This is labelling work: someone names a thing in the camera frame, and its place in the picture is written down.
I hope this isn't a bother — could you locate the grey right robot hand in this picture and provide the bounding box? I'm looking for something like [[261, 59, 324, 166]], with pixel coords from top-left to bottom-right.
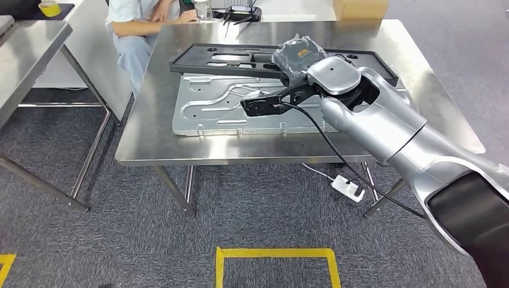
[[271, 34, 328, 86]]

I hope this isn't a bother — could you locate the black plastic panel part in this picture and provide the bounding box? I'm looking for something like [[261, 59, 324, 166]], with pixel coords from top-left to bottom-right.
[[169, 43, 399, 88]]

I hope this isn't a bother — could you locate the steel workbench table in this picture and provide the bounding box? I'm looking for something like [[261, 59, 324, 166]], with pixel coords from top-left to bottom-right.
[[115, 19, 486, 218], [0, 19, 122, 214]]

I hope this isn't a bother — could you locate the white desk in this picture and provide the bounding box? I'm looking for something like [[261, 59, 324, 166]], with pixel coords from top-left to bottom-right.
[[179, 0, 339, 23], [31, 0, 134, 122]]

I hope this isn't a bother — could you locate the black antenna device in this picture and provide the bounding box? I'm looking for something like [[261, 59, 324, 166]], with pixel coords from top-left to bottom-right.
[[211, 4, 264, 26]]

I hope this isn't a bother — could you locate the cardboard box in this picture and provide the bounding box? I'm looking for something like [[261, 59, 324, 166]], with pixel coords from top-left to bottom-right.
[[333, 0, 390, 20]]

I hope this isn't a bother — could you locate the clear jar white lid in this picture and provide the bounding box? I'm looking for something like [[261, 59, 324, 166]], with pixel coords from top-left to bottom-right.
[[193, 0, 214, 20]]

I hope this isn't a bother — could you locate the stamped metal sheet panel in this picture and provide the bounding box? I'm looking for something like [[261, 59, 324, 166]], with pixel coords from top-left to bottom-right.
[[172, 73, 408, 137]]

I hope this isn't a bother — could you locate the white power strip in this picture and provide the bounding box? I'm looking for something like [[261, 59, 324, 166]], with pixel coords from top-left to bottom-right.
[[331, 175, 366, 203]]

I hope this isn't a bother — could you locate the person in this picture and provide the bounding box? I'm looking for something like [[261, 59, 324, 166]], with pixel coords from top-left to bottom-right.
[[105, 0, 200, 96]]

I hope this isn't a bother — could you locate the black desk mat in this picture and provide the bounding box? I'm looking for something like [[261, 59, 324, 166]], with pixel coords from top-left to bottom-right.
[[31, 3, 76, 22]]

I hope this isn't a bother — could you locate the yellow tape roll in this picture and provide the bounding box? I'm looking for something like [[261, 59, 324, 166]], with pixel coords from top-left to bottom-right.
[[38, 0, 62, 18]]

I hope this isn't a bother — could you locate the black bag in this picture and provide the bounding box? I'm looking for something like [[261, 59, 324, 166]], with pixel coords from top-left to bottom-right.
[[0, 0, 43, 20]]

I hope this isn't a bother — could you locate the yellow floor tape square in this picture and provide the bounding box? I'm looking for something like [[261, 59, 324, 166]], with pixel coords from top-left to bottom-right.
[[0, 254, 17, 288]]

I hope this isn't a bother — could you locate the black camera cable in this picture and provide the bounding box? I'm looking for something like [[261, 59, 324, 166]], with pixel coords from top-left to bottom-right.
[[280, 102, 426, 220]]

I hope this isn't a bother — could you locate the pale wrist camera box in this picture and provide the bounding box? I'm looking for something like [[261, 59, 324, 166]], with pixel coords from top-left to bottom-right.
[[240, 90, 264, 103]]

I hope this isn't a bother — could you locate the black camera bracket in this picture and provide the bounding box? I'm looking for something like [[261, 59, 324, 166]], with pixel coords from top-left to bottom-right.
[[240, 81, 319, 118]]

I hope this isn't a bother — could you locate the white power cord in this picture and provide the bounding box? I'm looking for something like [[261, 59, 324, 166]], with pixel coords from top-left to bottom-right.
[[302, 163, 335, 182]]

